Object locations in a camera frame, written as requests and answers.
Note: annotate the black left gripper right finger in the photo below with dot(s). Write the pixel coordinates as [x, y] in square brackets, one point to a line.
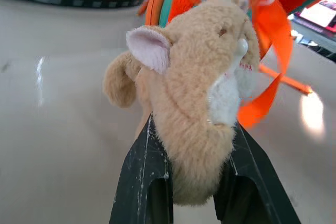
[257, 182]

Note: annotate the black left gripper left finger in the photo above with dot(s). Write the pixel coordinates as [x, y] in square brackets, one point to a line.
[136, 176]

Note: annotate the orange and teal backpack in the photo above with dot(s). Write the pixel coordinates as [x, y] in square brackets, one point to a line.
[262, 11]

